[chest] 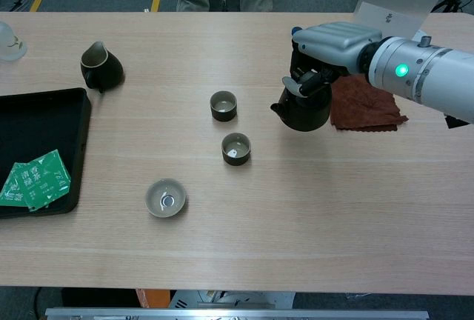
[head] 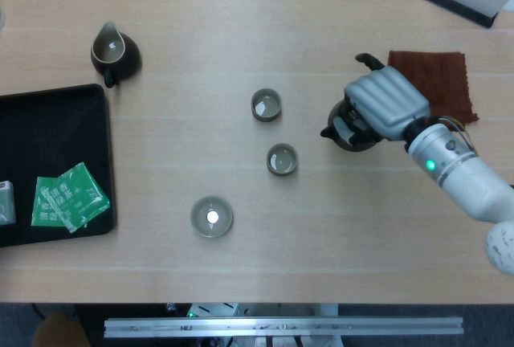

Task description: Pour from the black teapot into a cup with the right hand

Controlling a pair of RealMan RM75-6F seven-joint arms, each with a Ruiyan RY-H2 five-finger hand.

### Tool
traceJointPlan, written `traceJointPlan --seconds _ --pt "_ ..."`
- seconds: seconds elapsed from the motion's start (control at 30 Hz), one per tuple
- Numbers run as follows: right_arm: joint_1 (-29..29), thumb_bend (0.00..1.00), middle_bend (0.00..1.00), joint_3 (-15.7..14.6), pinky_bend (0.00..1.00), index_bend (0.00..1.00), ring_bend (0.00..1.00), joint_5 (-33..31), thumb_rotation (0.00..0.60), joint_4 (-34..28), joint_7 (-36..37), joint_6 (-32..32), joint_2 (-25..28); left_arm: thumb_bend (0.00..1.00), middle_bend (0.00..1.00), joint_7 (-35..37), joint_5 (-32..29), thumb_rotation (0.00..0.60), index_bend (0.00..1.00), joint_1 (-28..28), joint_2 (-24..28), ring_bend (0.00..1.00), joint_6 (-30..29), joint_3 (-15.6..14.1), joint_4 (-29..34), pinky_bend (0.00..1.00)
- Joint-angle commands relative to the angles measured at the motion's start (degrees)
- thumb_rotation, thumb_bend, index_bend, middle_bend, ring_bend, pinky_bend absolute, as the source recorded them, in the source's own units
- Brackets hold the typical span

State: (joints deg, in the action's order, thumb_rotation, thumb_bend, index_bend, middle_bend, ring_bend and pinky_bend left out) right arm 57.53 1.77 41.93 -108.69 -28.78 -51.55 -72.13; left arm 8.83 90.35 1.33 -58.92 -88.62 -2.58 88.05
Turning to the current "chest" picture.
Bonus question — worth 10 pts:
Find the aluminium profile rail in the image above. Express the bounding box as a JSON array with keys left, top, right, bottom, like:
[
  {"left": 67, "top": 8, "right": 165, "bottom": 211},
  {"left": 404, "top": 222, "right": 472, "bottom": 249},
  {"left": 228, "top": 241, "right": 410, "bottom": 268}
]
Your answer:
[{"left": 44, "top": 307, "right": 430, "bottom": 320}]

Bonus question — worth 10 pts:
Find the small dark teacup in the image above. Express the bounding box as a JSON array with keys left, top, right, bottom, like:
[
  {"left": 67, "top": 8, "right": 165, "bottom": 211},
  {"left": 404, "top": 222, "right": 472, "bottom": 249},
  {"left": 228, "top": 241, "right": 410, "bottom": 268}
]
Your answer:
[
  {"left": 221, "top": 132, "right": 253, "bottom": 167},
  {"left": 209, "top": 90, "right": 238, "bottom": 123}
]

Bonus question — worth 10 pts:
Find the frosted glass cup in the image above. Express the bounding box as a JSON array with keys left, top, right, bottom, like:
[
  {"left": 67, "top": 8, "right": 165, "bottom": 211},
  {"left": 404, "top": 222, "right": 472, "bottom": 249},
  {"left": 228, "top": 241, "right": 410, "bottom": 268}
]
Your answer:
[{"left": 0, "top": 21, "right": 29, "bottom": 62}]

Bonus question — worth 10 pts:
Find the orange object under table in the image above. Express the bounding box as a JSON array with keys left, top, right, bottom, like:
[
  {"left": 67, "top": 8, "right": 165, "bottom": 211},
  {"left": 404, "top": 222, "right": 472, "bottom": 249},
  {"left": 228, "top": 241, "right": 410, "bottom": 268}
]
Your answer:
[{"left": 136, "top": 288, "right": 172, "bottom": 309}]

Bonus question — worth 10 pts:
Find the wide grey tea bowl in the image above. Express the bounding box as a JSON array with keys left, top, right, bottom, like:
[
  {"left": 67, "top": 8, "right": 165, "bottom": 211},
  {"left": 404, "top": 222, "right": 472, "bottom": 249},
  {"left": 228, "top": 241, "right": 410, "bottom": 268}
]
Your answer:
[{"left": 144, "top": 178, "right": 187, "bottom": 219}]

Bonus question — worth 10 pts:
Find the white electronics box under table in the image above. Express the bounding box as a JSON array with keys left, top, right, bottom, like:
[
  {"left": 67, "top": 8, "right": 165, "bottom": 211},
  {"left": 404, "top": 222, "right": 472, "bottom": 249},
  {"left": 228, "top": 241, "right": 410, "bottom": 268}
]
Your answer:
[{"left": 168, "top": 290, "right": 296, "bottom": 310}]

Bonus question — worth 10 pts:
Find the brown folded cloth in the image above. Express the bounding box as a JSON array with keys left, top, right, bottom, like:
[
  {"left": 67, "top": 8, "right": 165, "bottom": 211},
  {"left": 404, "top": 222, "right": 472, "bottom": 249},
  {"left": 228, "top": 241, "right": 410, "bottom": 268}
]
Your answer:
[{"left": 329, "top": 74, "right": 410, "bottom": 132}]

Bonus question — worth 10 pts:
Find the dark ceramic pouring pitcher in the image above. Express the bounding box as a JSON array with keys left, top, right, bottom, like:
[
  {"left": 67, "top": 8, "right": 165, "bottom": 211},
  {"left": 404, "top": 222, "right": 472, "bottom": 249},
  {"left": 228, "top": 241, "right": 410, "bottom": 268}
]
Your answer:
[{"left": 79, "top": 41, "right": 125, "bottom": 94}]

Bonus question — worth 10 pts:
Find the black rectangular tray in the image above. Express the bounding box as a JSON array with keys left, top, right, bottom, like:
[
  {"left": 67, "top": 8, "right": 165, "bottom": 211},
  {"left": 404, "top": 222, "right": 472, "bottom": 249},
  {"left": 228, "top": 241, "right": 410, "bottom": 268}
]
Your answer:
[{"left": 0, "top": 87, "right": 93, "bottom": 220}]

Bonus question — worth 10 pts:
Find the dark ceramic teapot with handle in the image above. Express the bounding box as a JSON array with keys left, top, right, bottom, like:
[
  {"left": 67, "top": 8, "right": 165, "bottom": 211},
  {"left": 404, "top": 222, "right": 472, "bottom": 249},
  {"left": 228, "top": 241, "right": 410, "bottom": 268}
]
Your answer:
[{"left": 270, "top": 71, "right": 333, "bottom": 132}]

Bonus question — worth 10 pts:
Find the green tea packet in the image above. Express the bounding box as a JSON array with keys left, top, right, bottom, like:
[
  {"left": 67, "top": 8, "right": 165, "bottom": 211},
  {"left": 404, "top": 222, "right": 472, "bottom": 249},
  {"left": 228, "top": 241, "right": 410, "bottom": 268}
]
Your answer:
[
  {"left": 13, "top": 149, "right": 72, "bottom": 213},
  {"left": 0, "top": 161, "right": 29, "bottom": 207}
]

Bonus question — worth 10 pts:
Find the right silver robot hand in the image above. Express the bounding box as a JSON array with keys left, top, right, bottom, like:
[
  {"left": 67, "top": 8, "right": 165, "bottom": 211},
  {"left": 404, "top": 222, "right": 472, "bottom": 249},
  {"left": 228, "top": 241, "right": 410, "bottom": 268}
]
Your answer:
[{"left": 281, "top": 21, "right": 383, "bottom": 99}]

